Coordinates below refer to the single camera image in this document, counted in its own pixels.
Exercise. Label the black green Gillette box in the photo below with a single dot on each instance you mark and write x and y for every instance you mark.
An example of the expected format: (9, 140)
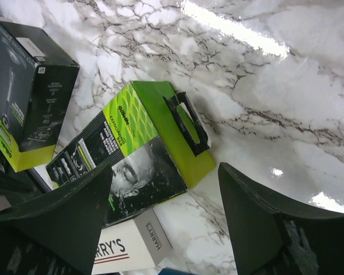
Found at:
(153, 140)
(37, 79)

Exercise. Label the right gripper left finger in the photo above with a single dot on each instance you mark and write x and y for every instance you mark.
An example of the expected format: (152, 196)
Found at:
(56, 232)

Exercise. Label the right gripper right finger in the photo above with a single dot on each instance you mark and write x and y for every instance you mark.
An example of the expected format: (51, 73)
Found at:
(271, 233)

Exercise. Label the right white Harry's box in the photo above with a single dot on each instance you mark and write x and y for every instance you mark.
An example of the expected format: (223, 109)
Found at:
(137, 243)

